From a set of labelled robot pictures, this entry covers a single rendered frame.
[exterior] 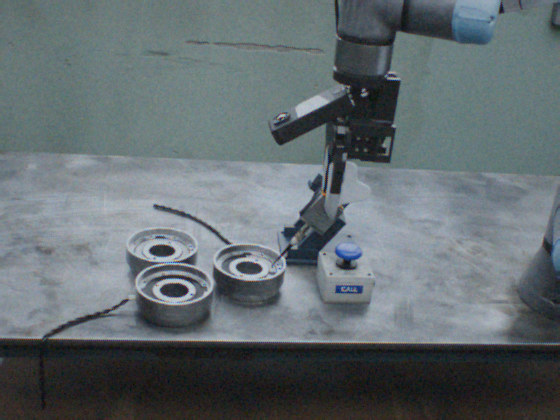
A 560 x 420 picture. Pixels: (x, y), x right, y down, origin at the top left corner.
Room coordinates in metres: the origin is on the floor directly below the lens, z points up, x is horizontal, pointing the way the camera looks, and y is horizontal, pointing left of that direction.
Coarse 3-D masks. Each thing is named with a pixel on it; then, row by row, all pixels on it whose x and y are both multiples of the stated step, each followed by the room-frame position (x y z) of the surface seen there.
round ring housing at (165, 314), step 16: (144, 272) 0.91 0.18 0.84; (160, 272) 0.93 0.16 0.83; (176, 272) 0.94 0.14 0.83; (192, 272) 0.94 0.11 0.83; (160, 288) 0.90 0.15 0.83; (176, 288) 0.91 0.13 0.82; (192, 288) 0.90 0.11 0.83; (208, 288) 0.91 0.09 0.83; (144, 304) 0.85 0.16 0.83; (160, 304) 0.84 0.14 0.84; (176, 304) 0.84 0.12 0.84; (192, 304) 0.85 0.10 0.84; (208, 304) 0.88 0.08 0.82; (160, 320) 0.85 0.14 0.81; (176, 320) 0.84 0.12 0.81; (192, 320) 0.86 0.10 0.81
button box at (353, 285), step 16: (320, 256) 1.00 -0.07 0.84; (336, 256) 1.01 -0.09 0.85; (320, 272) 0.99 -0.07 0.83; (336, 272) 0.96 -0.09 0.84; (352, 272) 0.97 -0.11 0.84; (368, 272) 0.97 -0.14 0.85; (320, 288) 0.97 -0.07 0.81; (336, 288) 0.95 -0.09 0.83; (352, 288) 0.95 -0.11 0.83; (368, 288) 0.96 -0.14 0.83
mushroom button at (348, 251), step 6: (336, 246) 0.99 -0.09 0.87; (342, 246) 0.99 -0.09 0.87; (348, 246) 0.99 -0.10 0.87; (354, 246) 0.99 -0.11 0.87; (336, 252) 0.98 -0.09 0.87; (342, 252) 0.97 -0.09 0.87; (348, 252) 0.97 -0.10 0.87; (354, 252) 0.97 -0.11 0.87; (360, 252) 0.98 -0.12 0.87; (342, 258) 0.97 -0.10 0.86; (348, 258) 0.97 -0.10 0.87; (354, 258) 0.97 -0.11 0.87
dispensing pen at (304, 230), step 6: (318, 192) 1.00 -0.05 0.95; (312, 198) 1.00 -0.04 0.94; (306, 204) 1.00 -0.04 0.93; (312, 204) 0.99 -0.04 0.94; (300, 210) 1.00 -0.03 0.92; (300, 216) 0.98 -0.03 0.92; (300, 228) 0.99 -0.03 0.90; (306, 228) 0.98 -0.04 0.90; (312, 228) 0.98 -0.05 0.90; (300, 234) 0.98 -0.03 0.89; (306, 234) 0.98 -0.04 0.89; (294, 240) 0.98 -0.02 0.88; (300, 240) 0.98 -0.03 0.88; (288, 246) 0.98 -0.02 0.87; (282, 252) 0.98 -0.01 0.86
